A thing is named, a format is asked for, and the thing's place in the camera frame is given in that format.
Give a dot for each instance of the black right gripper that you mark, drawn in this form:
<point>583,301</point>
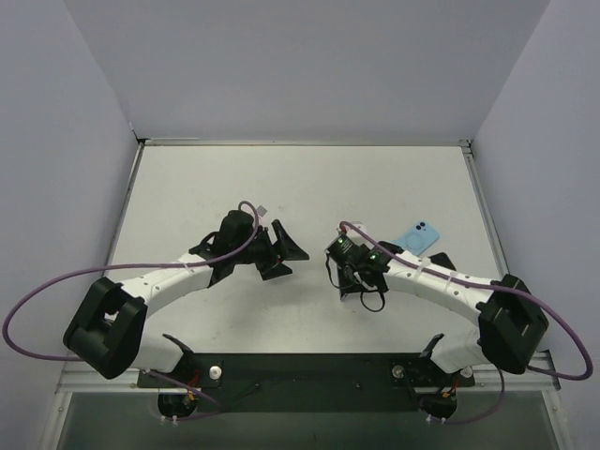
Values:
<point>350,274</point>

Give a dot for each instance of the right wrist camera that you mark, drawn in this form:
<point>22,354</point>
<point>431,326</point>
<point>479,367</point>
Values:
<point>348,226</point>

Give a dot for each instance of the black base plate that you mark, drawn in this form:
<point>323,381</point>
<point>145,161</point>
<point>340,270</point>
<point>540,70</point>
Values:
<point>300,383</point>

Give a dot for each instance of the aluminium front rail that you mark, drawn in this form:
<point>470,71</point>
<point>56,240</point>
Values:
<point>80,378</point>

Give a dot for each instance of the light blue phone case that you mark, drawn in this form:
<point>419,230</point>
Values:
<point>418,239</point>

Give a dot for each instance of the phone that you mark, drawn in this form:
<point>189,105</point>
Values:
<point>440,261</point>

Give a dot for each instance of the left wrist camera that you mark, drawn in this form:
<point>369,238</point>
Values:
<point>262,211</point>

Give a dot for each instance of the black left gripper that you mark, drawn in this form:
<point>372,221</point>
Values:
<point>270,251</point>

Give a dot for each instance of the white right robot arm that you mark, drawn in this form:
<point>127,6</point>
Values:
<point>506,327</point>

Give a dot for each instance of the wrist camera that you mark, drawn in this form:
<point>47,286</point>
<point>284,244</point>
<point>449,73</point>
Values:
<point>262,211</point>
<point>348,226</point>

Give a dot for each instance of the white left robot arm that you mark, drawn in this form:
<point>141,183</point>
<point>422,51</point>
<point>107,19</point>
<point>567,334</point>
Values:
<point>107,330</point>

